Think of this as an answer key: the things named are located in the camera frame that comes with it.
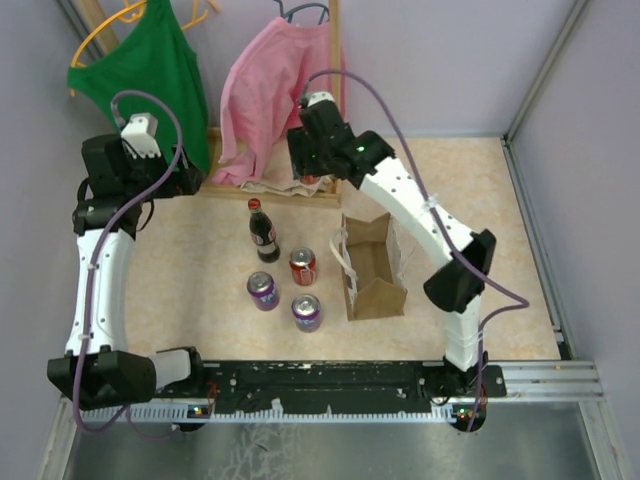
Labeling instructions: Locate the yellow clothes hanger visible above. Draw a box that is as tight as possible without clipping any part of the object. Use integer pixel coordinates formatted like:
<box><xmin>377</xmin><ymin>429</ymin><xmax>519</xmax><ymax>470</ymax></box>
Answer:
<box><xmin>69</xmin><ymin>0</ymin><xmax>222</xmax><ymax>97</ymax></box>

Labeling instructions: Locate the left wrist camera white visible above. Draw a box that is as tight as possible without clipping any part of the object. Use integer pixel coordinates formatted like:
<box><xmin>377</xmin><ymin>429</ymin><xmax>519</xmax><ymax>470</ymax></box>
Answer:
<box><xmin>120</xmin><ymin>113</ymin><xmax>161</xmax><ymax>159</ymax></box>

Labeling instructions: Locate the cola glass bottle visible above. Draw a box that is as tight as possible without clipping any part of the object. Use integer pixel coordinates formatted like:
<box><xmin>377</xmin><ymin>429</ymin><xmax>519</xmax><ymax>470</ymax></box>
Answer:
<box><xmin>248</xmin><ymin>198</ymin><xmax>281</xmax><ymax>263</ymax></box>

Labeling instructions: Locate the pink t-shirt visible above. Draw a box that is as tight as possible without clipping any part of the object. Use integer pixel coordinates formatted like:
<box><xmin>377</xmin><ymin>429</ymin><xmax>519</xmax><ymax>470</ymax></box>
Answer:
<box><xmin>212</xmin><ymin>17</ymin><xmax>330</xmax><ymax>186</ymax></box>

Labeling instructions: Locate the red soda can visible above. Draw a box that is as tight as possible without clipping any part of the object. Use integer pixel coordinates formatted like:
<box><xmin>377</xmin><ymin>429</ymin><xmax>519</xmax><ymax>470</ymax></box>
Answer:
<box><xmin>289</xmin><ymin>247</ymin><xmax>316</xmax><ymax>286</ymax></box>
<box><xmin>301</xmin><ymin>175</ymin><xmax>321</xmax><ymax>185</ymax></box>

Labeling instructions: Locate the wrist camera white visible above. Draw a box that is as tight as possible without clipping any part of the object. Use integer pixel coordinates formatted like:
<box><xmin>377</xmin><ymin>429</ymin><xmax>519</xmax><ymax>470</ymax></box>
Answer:
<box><xmin>120</xmin><ymin>113</ymin><xmax>161</xmax><ymax>159</ymax></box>
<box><xmin>301</xmin><ymin>91</ymin><xmax>335</xmax><ymax>108</ymax></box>

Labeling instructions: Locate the purple soda can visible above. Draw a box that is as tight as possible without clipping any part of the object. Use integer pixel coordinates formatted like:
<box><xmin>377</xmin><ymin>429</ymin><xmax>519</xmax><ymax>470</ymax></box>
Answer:
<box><xmin>291</xmin><ymin>293</ymin><xmax>321</xmax><ymax>333</ymax></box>
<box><xmin>246</xmin><ymin>271</ymin><xmax>279</xmax><ymax>311</ymax></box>

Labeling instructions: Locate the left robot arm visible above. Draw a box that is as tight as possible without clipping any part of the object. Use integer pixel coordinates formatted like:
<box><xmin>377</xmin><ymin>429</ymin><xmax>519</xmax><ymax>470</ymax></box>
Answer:
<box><xmin>47</xmin><ymin>133</ymin><xmax>208</xmax><ymax>411</ymax></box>

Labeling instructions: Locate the aluminium frame rail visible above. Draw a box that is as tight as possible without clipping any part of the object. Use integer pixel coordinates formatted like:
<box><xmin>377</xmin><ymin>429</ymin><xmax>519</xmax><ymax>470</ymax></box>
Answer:
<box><xmin>500</xmin><ymin>360</ymin><xmax>604</xmax><ymax>403</ymax></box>

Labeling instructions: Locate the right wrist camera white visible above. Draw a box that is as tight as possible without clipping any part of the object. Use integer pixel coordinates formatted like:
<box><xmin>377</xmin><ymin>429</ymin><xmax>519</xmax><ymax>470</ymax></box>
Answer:
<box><xmin>301</xmin><ymin>91</ymin><xmax>335</xmax><ymax>108</ymax></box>

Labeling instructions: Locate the red soda can front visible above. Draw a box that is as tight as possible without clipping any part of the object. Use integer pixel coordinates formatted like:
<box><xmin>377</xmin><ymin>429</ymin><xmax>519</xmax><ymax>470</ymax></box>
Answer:
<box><xmin>289</xmin><ymin>247</ymin><xmax>316</xmax><ymax>286</ymax></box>

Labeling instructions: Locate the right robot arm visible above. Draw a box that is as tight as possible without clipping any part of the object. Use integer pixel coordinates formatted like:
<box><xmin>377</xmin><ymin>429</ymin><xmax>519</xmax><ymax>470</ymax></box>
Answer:
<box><xmin>287</xmin><ymin>91</ymin><xmax>496</xmax><ymax>396</ymax></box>

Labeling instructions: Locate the beige folded cloth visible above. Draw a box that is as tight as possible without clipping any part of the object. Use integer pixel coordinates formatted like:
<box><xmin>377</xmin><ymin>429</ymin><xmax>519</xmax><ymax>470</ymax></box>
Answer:
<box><xmin>240</xmin><ymin>177</ymin><xmax>332</xmax><ymax>197</ymax></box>

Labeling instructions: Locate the wooden clothes rack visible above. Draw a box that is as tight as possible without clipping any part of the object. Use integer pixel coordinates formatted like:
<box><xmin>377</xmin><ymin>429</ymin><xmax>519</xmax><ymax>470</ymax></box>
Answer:
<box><xmin>56</xmin><ymin>1</ymin><xmax>345</xmax><ymax>208</ymax></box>

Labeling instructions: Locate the grey clothes hanger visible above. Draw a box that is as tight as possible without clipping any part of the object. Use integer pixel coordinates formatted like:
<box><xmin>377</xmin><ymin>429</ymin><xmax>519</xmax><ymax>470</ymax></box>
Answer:
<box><xmin>273</xmin><ymin>0</ymin><xmax>330</xmax><ymax>25</ymax></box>

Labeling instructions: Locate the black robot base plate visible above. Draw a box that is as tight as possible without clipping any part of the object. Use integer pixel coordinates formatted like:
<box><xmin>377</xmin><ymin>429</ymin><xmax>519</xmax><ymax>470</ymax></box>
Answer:
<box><xmin>149</xmin><ymin>358</ymin><xmax>507</xmax><ymax>433</ymax></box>

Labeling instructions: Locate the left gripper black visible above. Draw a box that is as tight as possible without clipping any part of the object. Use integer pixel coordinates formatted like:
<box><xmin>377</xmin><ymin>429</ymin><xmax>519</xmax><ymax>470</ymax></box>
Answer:
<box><xmin>122</xmin><ymin>142</ymin><xmax>205</xmax><ymax>203</ymax></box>

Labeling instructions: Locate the green tank top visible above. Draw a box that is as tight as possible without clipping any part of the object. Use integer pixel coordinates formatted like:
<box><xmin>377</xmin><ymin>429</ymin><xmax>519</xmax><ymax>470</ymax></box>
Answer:
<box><xmin>67</xmin><ymin>1</ymin><xmax>211</xmax><ymax>173</ymax></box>

